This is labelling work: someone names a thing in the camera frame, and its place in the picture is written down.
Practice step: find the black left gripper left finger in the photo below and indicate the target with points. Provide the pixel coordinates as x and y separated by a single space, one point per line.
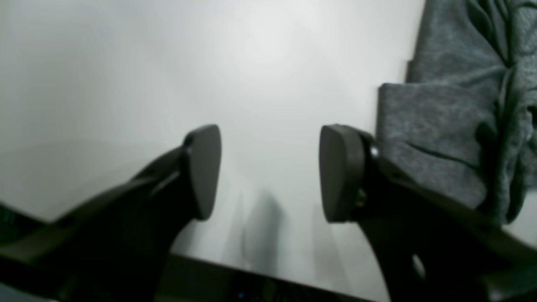
114 247

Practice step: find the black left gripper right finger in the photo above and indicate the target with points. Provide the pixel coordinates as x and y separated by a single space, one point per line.
429 247

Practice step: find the grey t-shirt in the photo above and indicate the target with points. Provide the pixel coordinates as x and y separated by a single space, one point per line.
463 123

